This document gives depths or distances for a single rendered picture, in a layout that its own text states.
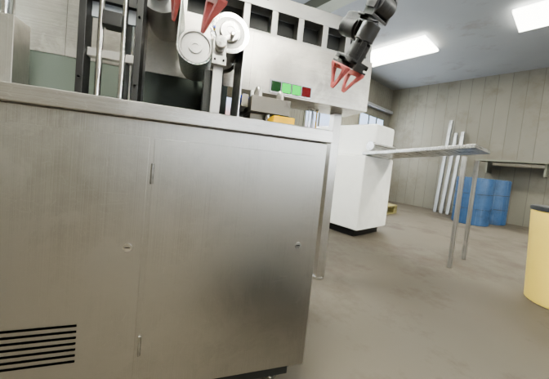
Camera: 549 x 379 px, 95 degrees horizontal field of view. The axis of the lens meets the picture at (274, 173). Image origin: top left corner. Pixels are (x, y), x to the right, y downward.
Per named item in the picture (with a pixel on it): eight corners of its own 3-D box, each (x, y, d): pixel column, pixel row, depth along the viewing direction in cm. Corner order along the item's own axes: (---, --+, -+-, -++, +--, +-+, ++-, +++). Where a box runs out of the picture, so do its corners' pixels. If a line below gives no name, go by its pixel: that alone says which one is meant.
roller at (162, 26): (136, 6, 86) (139, -36, 86) (148, 37, 110) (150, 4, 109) (180, 17, 91) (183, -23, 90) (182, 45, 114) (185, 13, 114)
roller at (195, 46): (176, 59, 91) (179, 24, 90) (180, 78, 115) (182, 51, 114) (211, 65, 94) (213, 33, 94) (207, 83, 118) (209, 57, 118)
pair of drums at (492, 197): (508, 224, 487) (515, 180, 483) (496, 230, 411) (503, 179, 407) (464, 216, 541) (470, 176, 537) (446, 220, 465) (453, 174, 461)
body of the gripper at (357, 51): (333, 56, 78) (345, 32, 75) (352, 67, 85) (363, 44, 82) (347, 63, 74) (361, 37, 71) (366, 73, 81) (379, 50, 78)
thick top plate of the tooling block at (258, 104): (250, 109, 97) (252, 94, 96) (234, 122, 135) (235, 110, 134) (289, 116, 102) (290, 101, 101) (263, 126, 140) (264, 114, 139)
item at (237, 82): (238, 97, 99) (243, 49, 98) (230, 107, 121) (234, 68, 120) (240, 97, 99) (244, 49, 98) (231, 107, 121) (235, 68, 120)
